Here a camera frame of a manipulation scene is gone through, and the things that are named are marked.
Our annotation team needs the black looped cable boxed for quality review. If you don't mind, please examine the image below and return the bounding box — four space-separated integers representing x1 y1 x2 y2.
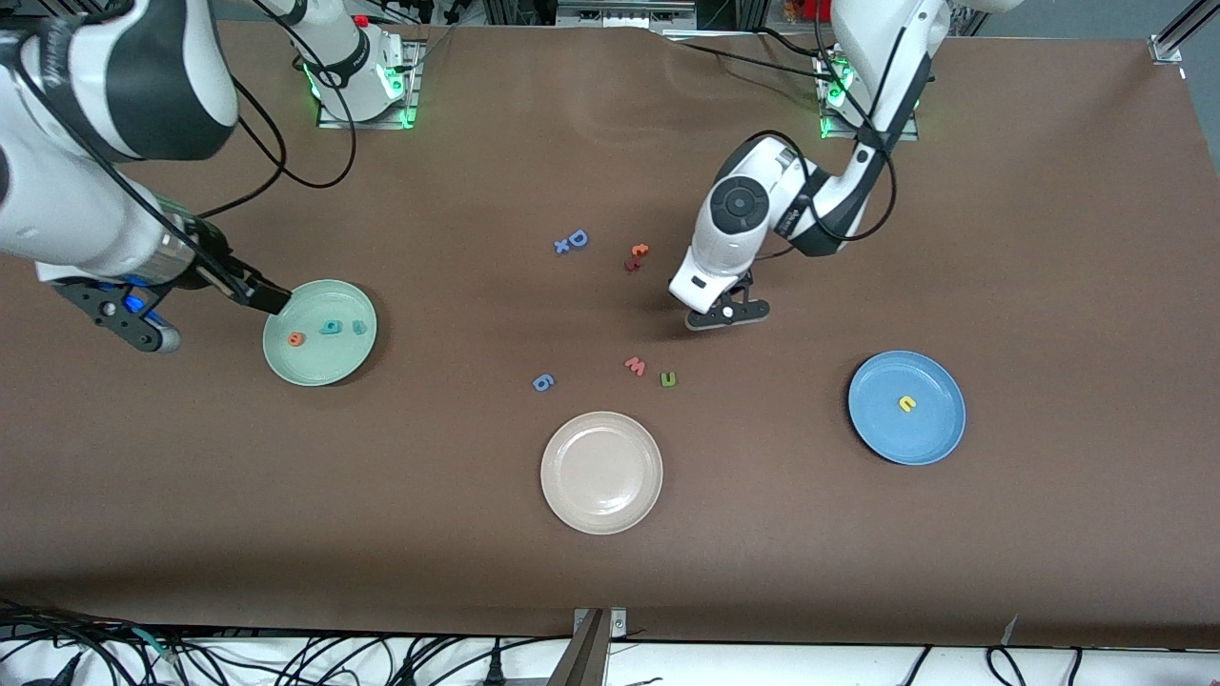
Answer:
986 646 1028 686

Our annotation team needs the short black table cable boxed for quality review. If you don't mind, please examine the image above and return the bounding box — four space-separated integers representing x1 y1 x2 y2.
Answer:
753 27 830 60

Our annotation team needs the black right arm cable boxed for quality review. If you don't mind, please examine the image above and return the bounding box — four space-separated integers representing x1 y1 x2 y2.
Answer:
0 0 358 315

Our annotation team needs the aluminium frame beam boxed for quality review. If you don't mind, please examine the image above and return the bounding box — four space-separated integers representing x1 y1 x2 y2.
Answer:
556 0 702 30

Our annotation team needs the blue round plate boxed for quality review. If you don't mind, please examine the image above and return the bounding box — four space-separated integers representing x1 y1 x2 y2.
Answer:
847 350 967 467

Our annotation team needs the brown table cover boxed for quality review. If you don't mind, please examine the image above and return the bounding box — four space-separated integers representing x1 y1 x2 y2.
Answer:
0 17 1220 651

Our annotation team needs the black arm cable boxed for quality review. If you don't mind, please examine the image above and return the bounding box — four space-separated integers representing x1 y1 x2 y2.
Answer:
753 0 898 260
0 0 358 315

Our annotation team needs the teal tipped cable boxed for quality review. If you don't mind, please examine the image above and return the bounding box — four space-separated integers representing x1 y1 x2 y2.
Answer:
129 624 182 665

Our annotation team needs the long black table cable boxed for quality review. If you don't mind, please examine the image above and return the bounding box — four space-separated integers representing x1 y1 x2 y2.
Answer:
664 34 835 85

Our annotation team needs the green round plate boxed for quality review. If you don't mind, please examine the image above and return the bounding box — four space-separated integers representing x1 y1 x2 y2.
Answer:
262 278 378 388

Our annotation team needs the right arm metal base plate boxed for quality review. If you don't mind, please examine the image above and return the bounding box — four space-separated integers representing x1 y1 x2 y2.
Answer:
316 38 421 130

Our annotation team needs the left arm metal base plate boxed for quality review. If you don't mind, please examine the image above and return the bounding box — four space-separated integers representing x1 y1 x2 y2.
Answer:
818 57 921 142

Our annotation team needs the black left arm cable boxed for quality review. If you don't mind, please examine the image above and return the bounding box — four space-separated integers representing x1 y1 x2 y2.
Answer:
753 0 898 260

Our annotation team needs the metal table clamp bracket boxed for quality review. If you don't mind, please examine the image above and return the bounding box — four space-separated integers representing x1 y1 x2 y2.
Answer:
548 608 630 686

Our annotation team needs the beige round plate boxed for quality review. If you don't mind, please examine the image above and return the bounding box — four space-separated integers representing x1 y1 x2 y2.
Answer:
539 411 664 535

